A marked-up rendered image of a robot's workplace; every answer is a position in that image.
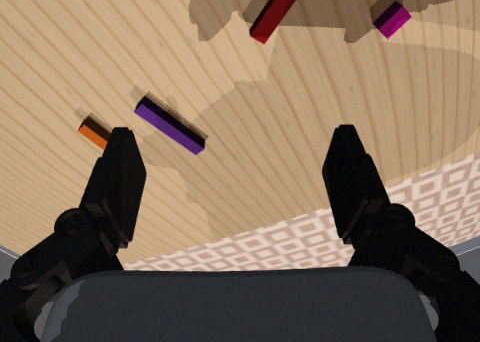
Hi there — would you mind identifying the red rod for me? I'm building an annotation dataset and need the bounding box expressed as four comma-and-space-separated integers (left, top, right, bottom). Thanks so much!
249, 0, 296, 44

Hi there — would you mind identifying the magenta block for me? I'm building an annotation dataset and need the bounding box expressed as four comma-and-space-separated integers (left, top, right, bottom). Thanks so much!
373, 1, 412, 39

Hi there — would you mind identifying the orange rod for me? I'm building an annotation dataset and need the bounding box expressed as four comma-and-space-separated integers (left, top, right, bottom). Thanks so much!
78, 116, 111, 150

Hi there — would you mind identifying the purple rod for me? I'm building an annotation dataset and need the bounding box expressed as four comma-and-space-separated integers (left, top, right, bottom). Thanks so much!
134, 96, 205, 155

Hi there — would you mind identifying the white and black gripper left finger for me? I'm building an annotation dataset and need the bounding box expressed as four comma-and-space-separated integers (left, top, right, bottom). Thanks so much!
0, 127, 147, 342

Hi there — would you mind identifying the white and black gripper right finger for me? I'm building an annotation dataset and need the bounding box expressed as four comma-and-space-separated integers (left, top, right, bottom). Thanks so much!
322, 124, 480, 342

